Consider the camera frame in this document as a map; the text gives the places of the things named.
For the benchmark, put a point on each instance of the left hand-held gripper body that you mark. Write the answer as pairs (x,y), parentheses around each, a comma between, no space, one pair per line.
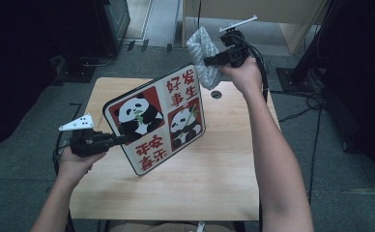
(89,143)

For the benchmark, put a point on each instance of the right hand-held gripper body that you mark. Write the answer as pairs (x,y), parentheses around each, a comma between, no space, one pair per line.
(237,53)

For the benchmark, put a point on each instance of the grey white knitted cloth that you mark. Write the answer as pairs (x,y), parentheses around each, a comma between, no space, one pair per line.
(205,54)

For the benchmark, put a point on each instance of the square panda print board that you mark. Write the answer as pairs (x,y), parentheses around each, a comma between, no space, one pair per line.
(150,119)

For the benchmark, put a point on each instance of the person's left hand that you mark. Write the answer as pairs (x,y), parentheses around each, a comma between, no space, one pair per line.
(76,164)

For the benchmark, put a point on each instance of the person's right hand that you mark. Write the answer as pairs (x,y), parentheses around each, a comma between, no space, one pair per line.
(245,77)

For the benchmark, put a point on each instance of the black floor tape corner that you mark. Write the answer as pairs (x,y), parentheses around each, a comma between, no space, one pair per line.
(77,108)

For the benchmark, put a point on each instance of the light wooden cabinet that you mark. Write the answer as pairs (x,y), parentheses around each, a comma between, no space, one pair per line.
(272,8)

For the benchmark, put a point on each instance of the black metal stand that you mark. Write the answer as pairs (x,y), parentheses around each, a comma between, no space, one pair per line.
(292,80)

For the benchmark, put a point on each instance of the person's beige trousers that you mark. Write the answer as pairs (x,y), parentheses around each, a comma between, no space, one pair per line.
(156,227)

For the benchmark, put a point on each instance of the dark cabinet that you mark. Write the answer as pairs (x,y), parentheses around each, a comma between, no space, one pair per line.
(118,16)

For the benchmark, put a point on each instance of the dark curtain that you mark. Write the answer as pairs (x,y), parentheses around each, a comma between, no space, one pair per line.
(14,64)
(369,80)

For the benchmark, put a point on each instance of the small white tag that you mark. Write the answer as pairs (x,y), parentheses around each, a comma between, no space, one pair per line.
(201,227)

